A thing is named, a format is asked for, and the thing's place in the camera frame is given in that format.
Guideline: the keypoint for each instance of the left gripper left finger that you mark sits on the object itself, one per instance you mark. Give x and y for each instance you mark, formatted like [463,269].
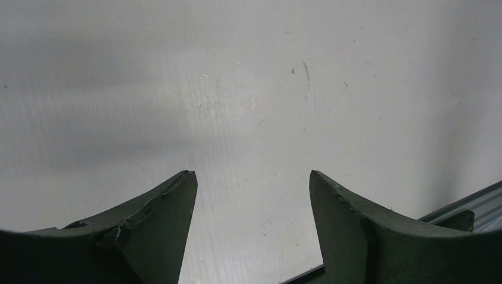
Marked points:
[142,240]

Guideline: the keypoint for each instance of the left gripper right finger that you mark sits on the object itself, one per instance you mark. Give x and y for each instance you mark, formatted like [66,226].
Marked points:
[364,242]

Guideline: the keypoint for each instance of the aluminium frame rail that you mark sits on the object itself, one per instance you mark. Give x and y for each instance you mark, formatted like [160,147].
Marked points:
[478,212]

